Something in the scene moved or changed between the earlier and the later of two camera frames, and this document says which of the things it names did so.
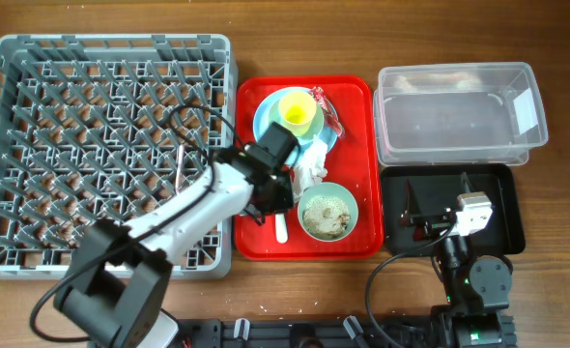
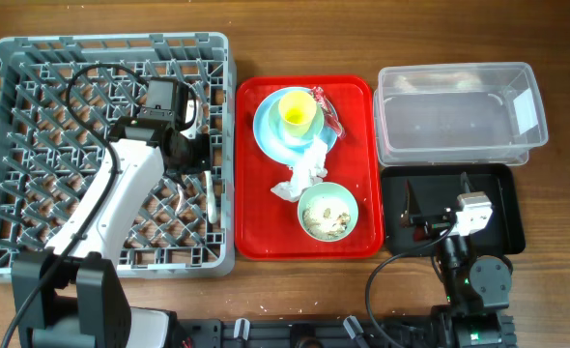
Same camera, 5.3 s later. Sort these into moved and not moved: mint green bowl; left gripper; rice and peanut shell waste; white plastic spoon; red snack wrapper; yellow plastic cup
Moved: left gripper; white plastic spoon
Not moved: yellow plastic cup; rice and peanut shell waste; red snack wrapper; mint green bowl
